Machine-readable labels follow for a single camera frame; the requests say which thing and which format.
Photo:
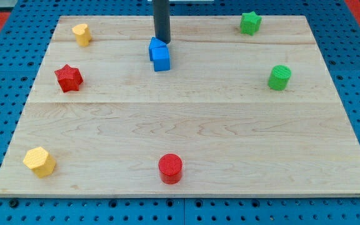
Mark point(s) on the yellow hexagon block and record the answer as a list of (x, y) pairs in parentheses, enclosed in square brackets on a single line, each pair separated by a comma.
[(40, 162)]

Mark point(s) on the red cylinder block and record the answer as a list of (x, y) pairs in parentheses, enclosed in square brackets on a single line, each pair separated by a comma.
[(170, 168)]

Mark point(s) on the blue triangle block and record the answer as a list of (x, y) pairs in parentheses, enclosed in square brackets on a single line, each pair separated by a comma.
[(155, 43)]

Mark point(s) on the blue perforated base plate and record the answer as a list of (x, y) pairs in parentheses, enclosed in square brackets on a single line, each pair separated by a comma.
[(28, 27)]

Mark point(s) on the light wooden board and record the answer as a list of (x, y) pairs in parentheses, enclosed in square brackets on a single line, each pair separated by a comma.
[(236, 137)]

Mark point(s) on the red star block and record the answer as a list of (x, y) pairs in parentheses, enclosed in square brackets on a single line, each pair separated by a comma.
[(69, 78)]

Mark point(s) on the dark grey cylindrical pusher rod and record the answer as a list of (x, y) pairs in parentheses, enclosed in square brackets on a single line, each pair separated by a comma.
[(161, 16)]

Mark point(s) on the yellow heart block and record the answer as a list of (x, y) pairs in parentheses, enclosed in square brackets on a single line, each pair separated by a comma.
[(82, 34)]

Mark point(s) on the blue cube block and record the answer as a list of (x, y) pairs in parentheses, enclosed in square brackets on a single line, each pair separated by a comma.
[(161, 59)]

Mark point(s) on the green cylinder block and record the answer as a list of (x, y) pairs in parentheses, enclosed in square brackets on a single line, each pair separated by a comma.
[(279, 77)]

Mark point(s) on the green star block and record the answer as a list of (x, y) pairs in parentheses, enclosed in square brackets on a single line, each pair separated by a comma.
[(250, 23)]

